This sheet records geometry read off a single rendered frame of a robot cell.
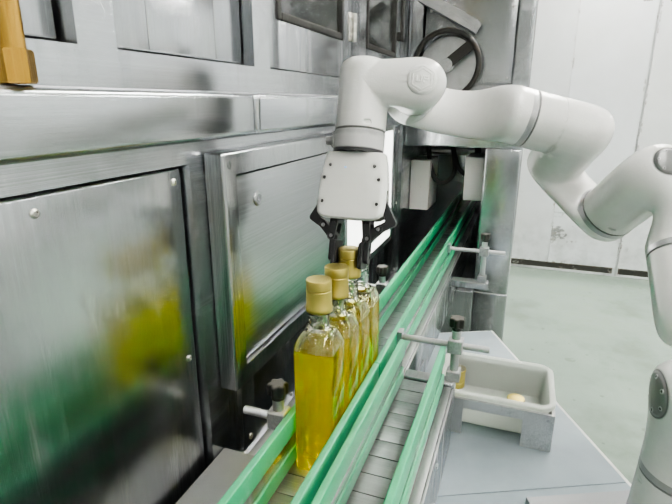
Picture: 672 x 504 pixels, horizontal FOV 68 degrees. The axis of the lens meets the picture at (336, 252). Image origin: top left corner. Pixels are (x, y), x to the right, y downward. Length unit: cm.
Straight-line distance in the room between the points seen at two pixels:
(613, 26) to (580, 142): 371
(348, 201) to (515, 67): 106
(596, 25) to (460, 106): 368
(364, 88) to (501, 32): 103
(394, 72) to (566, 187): 34
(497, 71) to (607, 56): 281
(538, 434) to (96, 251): 83
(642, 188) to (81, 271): 70
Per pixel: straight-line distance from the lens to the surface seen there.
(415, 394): 94
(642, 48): 452
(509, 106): 79
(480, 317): 185
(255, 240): 75
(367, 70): 75
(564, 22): 449
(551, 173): 87
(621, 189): 81
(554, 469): 106
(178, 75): 64
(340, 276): 69
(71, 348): 56
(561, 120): 80
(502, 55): 172
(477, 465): 102
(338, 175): 74
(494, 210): 173
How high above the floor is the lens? 138
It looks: 17 degrees down
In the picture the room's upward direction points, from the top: straight up
